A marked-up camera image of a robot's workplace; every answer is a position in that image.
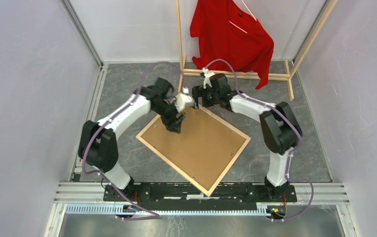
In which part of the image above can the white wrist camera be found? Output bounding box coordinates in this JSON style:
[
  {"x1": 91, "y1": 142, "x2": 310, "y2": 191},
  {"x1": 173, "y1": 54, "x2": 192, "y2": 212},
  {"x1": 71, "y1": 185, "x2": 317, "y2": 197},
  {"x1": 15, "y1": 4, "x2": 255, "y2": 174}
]
[
  {"x1": 201, "y1": 68, "x2": 215, "y2": 89},
  {"x1": 174, "y1": 87, "x2": 195, "y2": 113}
]

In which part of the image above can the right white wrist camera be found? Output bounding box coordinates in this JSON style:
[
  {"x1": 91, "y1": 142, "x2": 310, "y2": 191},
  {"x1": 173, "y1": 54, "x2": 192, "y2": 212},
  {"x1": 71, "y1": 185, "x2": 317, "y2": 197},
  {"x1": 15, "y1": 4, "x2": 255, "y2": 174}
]
[{"x1": 201, "y1": 68, "x2": 215, "y2": 89}]

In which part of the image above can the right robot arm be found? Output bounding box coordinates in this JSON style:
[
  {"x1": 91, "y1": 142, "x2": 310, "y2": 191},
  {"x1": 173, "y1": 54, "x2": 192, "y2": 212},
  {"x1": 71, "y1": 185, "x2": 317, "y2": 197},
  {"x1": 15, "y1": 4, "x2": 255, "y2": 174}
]
[{"x1": 192, "y1": 71, "x2": 302, "y2": 201}]

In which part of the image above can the pink clothes hanger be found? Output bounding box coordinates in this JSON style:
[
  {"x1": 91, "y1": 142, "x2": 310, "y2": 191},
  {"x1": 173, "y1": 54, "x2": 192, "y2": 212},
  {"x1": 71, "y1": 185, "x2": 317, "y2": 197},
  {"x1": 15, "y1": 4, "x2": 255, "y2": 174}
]
[{"x1": 227, "y1": 0, "x2": 259, "y2": 34}]

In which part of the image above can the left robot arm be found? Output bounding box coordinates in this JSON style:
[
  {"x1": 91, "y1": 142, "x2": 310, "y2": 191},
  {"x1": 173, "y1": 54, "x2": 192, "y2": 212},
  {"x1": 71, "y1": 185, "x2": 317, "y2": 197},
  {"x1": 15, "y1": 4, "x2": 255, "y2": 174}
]
[{"x1": 78, "y1": 78, "x2": 195, "y2": 201}]

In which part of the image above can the red t-shirt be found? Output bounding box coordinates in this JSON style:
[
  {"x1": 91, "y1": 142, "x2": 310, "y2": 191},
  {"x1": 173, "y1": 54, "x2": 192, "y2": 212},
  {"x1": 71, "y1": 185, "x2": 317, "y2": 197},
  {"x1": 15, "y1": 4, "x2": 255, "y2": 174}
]
[{"x1": 189, "y1": 0, "x2": 274, "y2": 89}]

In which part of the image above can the wooden picture frame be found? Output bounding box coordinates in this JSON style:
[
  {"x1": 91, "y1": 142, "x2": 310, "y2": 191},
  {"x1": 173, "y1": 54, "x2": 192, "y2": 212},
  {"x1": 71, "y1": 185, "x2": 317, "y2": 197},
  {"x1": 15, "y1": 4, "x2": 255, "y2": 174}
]
[{"x1": 136, "y1": 104, "x2": 252, "y2": 198}]

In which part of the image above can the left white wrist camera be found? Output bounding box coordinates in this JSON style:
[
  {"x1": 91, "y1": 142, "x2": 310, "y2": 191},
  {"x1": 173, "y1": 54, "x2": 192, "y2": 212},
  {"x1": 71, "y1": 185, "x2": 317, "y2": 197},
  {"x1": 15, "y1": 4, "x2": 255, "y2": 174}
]
[{"x1": 174, "y1": 87, "x2": 195, "y2": 113}]

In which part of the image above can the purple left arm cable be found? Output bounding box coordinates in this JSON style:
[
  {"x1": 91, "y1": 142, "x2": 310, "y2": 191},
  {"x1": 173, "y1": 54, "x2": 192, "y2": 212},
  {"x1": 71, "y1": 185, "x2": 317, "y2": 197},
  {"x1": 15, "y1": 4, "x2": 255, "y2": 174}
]
[{"x1": 81, "y1": 61, "x2": 189, "y2": 221}]

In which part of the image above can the brown cardboard backing board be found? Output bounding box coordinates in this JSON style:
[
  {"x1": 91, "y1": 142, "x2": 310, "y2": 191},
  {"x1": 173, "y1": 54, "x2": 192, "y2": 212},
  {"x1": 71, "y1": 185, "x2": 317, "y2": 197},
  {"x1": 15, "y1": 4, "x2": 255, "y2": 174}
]
[{"x1": 141, "y1": 106, "x2": 247, "y2": 193}]

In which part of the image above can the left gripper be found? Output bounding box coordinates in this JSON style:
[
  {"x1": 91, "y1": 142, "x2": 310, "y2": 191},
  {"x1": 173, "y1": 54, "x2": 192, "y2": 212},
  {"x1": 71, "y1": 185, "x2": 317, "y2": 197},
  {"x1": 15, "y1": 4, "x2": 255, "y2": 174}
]
[{"x1": 152, "y1": 99, "x2": 186, "y2": 134}]

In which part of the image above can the wooden clothes rack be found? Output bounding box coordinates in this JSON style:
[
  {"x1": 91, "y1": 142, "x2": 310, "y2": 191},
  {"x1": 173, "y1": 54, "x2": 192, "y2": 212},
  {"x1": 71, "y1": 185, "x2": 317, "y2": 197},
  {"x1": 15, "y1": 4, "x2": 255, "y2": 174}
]
[{"x1": 175, "y1": 0, "x2": 339, "y2": 101}]

